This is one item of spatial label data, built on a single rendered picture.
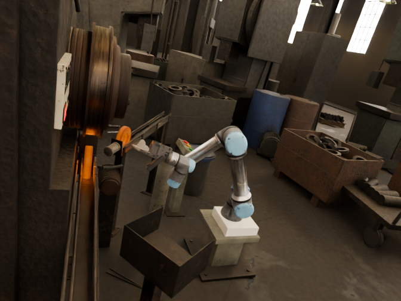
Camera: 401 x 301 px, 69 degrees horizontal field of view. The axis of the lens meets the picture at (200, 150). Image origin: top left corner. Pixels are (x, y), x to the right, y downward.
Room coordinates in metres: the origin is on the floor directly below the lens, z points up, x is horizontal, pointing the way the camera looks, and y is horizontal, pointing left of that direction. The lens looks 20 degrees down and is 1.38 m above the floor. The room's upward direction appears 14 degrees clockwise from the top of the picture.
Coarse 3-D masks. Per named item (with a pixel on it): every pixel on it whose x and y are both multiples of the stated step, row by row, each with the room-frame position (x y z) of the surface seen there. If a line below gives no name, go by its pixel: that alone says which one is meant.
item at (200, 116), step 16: (160, 96) 3.58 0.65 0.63; (176, 96) 3.37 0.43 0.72; (192, 96) 3.52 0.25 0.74; (208, 96) 4.15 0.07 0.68; (224, 96) 4.18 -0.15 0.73; (160, 112) 3.52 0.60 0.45; (176, 112) 3.40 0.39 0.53; (192, 112) 3.55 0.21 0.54; (208, 112) 3.71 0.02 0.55; (224, 112) 3.88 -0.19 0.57; (176, 128) 3.43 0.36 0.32; (192, 128) 3.58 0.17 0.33; (208, 128) 3.75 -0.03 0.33; (176, 144) 3.47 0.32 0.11
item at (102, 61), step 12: (96, 36) 1.10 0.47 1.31; (108, 36) 1.13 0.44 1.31; (96, 48) 1.06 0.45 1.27; (108, 48) 1.09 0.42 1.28; (96, 60) 1.04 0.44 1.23; (108, 60) 1.06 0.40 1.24; (96, 72) 1.03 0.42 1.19; (108, 72) 1.03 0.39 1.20; (96, 84) 1.02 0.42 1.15; (108, 84) 1.03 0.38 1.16; (96, 96) 1.02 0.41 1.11; (108, 96) 1.02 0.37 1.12; (96, 108) 1.02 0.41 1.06; (96, 120) 1.04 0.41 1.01; (96, 132) 1.10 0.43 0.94
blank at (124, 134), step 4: (124, 128) 1.68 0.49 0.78; (128, 128) 1.73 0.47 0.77; (120, 132) 1.65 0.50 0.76; (124, 132) 1.67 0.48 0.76; (128, 132) 1.73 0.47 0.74; (116, 136) 1.64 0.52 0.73; (120, 136) 1.64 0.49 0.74; (124, 136) 1.68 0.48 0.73; (128, 136) 1.74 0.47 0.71; (124, 140) 1.73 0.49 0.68; (128, 140) 1.75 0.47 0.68; (124, 144) 1.70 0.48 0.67
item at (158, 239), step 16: (160, 208) 1.01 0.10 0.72; (128, 224) 0.87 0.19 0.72; (144, 224) 0.95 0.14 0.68; (128, 240) 0.84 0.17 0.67; (144, 240) 0.80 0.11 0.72; (160, 240) 0.97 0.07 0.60; (128, 256) 0.83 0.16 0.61; (144, 256) 0.80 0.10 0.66; (160, 256) 0.76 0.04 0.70; (176, 256) 0.91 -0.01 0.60; (192, 256) 0.78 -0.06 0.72; (208, 256) 0.89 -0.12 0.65; (144, 272) 0.79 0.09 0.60; (160, 272) 0.76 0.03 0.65; (176, 272) 0.73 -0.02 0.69; (192, 272) 0.81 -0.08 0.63; (144, 288) 0.87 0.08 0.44; (160, 288) 0.75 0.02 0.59; (176, 288) 0.73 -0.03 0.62
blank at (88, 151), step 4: (88, 148) 1.21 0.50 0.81; (92, 148) 1.22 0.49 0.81; (88, 152) 1.18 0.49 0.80; (84, 156) 1.18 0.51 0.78; (88, 156) 1.17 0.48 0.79; (84, 160) 1.15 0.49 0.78; (88, 160) 1.16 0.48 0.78; (84, 164) 1.15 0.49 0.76; (88, 164) 1.15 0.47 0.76; (84, 168) 1.15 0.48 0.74; (88, 168) 1.15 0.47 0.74; (84, 172) 1.15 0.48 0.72; (88, 172) 1.15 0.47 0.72; (84, 176) 1.16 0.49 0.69; (88, 176) 1.16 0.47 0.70
